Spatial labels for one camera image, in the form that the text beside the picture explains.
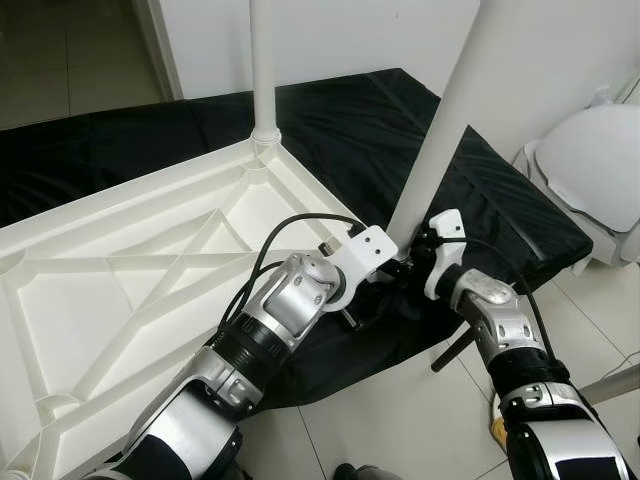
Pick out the grey right robot foot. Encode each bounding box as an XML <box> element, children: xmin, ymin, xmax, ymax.
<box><xmin>330</xmin><ymin>461</ymin><xmax>403</xmax><ymax>480</ymax></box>

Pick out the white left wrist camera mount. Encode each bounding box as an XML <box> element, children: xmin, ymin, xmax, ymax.
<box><xmin>320</xmin><ymin>224</ymin><xmax>400</xmax><ymax>302</ymax></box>

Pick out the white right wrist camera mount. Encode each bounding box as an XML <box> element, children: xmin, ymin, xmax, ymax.
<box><xmin>422</xmin><ymin>207</ymin><xmax>467</xmax><ymax>302</ymax></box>

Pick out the thin white floor cable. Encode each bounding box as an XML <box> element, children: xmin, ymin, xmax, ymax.
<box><xmin>600</xmin><ymin>348</ymin><xmax>640</xmax><ymax>368</ymax></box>

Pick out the yellow cloth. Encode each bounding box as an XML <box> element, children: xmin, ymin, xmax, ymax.
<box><xmin>487</xmin><ymin>414</ymin><xmax>508</xmax><ymax>447</ymax></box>

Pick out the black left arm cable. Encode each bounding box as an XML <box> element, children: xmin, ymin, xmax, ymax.
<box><xmin>220</xmin><ymin>212</ymin><xmax>368</xmax><ymax>333</ymax></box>

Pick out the white round appliance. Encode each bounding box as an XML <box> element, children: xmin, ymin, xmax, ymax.
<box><xmin>515</xmin><ymin>85</ymin><xmax>640</xmax><ymax>267</ymax></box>

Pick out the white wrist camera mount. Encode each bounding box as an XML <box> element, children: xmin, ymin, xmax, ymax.
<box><xmin>320</xmin><ymin>224</ymin><xmax>400</xmax><ymax>302</ymax></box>
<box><xmin>422</xmin><ymin>207</ymin><xmax>467</xmax><ymax>302</ymax></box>

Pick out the black tablecloth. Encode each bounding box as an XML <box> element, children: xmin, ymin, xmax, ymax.
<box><xmin>0</xmin><ymin>68</ymin><xmax>594</xmax><ymax>413</ymax></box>

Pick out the white plastic table top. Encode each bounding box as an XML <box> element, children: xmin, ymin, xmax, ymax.
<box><xmin>0</xmin><ymin>140</ymin><xmax>403</xmax><ymax>480</ymax></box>

